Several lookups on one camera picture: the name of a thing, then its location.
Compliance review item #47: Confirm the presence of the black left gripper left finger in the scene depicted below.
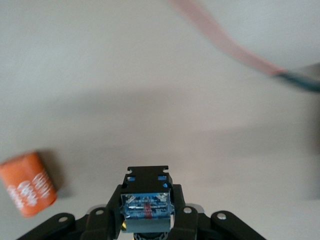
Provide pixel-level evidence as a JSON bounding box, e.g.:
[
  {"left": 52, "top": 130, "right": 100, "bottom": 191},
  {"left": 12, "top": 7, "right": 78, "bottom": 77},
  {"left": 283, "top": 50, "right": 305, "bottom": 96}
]
[{"left": 14, "top": 184, "right": 126, "bottom": 240}]

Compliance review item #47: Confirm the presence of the yellow push button switch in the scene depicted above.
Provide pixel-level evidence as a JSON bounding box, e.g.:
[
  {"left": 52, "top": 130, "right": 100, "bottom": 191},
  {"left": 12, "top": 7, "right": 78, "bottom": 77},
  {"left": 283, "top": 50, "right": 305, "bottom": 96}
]
[{"left": 119, "top": 166, "right": 175, "bottom": 240}]

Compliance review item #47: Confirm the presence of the orange cylindrical battery cell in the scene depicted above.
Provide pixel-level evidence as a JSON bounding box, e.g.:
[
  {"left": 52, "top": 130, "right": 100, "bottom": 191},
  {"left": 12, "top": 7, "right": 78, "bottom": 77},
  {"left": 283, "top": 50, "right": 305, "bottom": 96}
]
[{"left": 0, "top": 149, "right": 58, "bottom": 218}]

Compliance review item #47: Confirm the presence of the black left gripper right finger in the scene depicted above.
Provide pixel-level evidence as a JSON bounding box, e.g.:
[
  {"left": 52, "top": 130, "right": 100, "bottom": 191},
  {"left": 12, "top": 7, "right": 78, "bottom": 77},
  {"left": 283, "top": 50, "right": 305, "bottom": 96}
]
[{"left": 171, "top": 184, "right": 266, "bottom": 240}]

